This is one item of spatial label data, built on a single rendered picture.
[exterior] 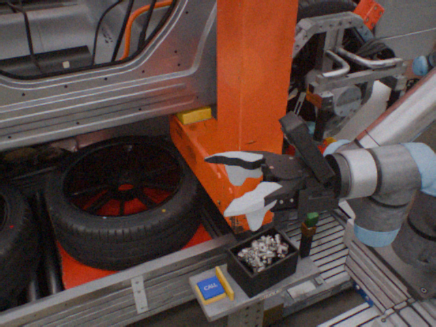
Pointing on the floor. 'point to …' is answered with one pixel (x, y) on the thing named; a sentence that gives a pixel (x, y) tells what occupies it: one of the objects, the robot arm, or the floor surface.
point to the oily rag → (54, 154)
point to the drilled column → (248, 316)
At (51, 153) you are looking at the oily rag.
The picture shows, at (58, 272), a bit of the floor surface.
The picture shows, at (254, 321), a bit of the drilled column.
